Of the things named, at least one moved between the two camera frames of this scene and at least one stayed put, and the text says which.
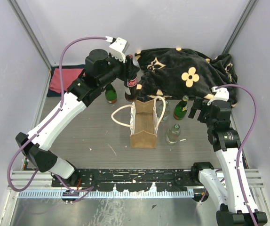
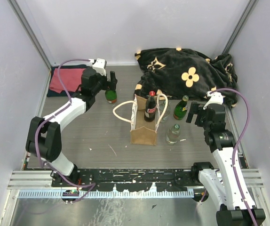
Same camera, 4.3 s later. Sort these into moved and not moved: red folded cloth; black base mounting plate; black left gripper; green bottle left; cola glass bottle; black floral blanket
Moved: cola glass bottle; black left gripper
Not moved: red folded cloth; black base mounting plate; green bottle left; black floral blanket
